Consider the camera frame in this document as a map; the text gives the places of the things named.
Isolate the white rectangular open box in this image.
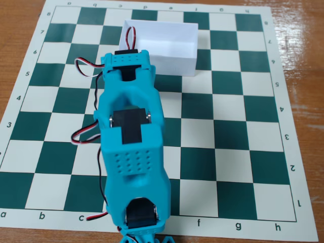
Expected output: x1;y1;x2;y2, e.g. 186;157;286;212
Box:
118;19;199;77

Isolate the green and cream chessboard mat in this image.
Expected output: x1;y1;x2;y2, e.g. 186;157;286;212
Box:
0;0;319;242

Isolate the thin black cable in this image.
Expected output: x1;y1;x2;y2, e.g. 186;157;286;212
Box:
93;72;110;207

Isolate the red white black servo cable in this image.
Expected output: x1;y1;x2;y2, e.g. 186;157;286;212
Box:
74;57;106;78
71;119;102;145
86;211;109;221

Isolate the looped red white black cable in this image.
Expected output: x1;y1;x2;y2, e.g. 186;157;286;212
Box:
125;26;138;51

